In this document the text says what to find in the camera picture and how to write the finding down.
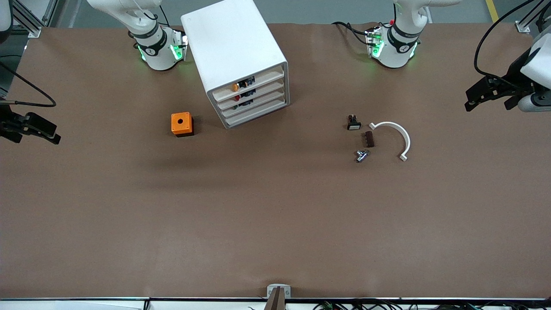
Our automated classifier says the grey metal bracket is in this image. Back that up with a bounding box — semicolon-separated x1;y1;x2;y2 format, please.
267;284;291;299

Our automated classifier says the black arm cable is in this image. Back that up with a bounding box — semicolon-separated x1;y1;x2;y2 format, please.
0;62;57;108
474;0;539;87

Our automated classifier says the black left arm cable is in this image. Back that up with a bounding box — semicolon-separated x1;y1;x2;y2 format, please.
474;0;539;87

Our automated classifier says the white curved bracket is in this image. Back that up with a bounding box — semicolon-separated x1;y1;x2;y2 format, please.
369;121;411;162

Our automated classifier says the orange box with hole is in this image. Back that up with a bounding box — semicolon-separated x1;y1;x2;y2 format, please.
171;112;194;137

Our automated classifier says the aluminium frame profile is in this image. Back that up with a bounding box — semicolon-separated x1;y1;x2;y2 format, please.
11;0;56;38
515;0;551;34

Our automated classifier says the orange push button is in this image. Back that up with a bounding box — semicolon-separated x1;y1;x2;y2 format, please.
232;76;256;92

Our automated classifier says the black base cable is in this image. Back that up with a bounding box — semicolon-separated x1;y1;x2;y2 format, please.
331;21;371;45

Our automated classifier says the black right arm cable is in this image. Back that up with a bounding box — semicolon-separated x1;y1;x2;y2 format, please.
0;62;57;108

